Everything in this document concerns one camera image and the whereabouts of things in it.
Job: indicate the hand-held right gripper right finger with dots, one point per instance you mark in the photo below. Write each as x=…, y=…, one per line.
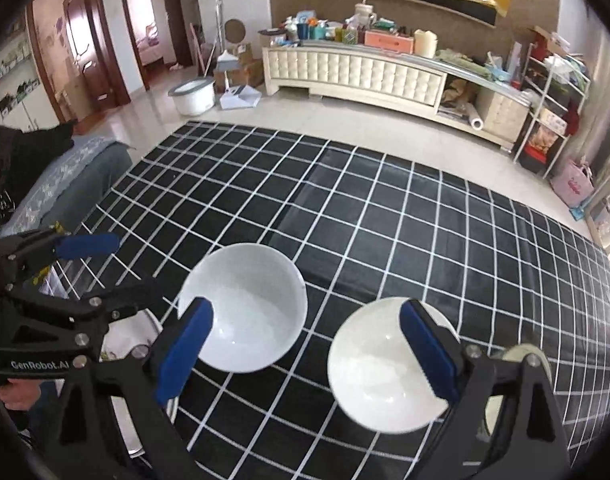
x=430, y=355

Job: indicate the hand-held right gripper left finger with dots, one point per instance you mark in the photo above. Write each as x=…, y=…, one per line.
x=185, y=355

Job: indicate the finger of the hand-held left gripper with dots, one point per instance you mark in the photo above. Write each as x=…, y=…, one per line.
x=85, y=246
x=125, y=300

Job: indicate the small green speckled white plate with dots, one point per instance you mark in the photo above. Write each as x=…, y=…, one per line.
x=117, y=342

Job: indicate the cream white bowl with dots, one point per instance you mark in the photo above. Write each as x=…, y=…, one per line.
x=370, y=375

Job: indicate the green patterned bowl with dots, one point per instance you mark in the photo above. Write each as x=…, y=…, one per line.
x=516, y=352

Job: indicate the white bowl with blue pattern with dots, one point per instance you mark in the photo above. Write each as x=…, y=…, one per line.
x=250, y=285

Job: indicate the person's left hand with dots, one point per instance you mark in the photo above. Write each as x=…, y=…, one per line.
x=17, y=392

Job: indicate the grey embroidered sofa cover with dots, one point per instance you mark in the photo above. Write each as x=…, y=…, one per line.
x=70, y=175

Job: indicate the black cloth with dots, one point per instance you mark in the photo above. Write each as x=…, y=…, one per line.
x=25, y=150

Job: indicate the black white checkered tablecloth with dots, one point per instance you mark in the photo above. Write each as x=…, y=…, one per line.
x=360, y=220

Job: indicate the white bucket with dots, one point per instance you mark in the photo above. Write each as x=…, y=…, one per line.
x=192, y=97

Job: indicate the brown wooden door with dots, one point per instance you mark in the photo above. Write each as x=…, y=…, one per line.
x=80, y=35

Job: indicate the white dustpan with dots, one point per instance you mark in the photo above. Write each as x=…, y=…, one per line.
x=240, y=97

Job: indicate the pink bag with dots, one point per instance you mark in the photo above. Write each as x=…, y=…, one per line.
x=572, y=185

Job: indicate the wooden standing mirror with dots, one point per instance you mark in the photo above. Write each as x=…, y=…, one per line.
x=605, y=215

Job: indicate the white paper roll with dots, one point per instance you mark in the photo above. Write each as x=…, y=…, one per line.
x=475, y=117

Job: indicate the cardboard box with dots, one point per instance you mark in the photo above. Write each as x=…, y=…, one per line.
x=250, y=67

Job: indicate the cream tufted television cabinet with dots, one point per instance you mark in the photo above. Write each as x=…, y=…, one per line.
x=360, y=72

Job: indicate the pink box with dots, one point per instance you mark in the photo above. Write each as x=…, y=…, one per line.
x=387, y=41

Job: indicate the white tumbler with straw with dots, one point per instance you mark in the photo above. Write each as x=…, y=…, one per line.
x=365, y=15

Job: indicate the brown door frame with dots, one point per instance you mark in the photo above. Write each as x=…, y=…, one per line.
x=177, y=20

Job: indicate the brown round wall disc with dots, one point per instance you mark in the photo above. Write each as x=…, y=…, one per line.
x=239, y=29

